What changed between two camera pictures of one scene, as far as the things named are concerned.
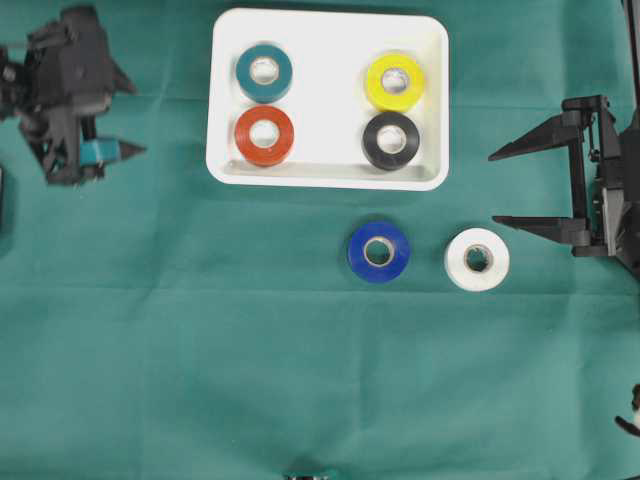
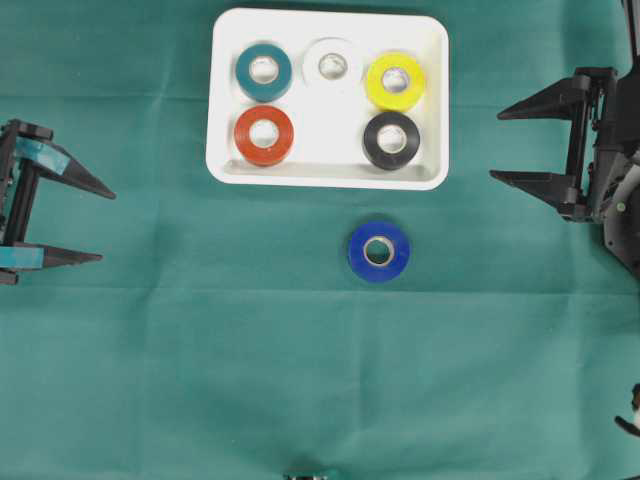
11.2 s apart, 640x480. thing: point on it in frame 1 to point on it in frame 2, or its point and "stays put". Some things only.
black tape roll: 391,140 stays put
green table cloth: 156,326 stays put
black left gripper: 55,133 to 19,159
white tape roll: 457,269 to 326,46
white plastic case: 327,101 stays put
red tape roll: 264,156 stays put
